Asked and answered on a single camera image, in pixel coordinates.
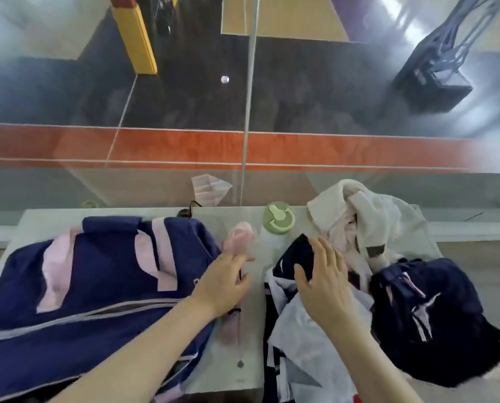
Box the person's right hand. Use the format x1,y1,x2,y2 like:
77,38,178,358
294,236,360,332

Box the person's left hand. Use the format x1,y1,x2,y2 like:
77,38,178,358
191,253,256,319

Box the light pink garment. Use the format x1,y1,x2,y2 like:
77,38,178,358
220,221,255,347

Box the white and navy garment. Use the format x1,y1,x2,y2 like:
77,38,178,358
263,233,378,403

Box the person's right forearm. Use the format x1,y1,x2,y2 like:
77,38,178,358
326,319,424,403

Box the person's left forearm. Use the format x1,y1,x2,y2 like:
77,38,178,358
48,296,217,403

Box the white bottle with green lid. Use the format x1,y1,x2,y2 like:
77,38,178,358
260,201,296,248

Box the white folded paper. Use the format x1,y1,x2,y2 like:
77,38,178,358
191,174,233,207

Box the cream white garment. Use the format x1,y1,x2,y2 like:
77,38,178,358
307,179,441,278

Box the crumpled navy garment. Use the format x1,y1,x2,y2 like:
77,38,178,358
368,258,500,389

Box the transparent glass barrier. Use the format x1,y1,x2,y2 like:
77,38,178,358
0,0,500,228

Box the navy and pink jacket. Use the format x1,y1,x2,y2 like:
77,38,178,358
0,215,223,403

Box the black basketball hoop stand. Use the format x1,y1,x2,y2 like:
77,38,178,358
392,0,500,114

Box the black hair tie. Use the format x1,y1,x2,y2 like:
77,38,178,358
177,201,203,219

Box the yellow padded post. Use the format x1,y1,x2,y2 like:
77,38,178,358
109,0,158,76

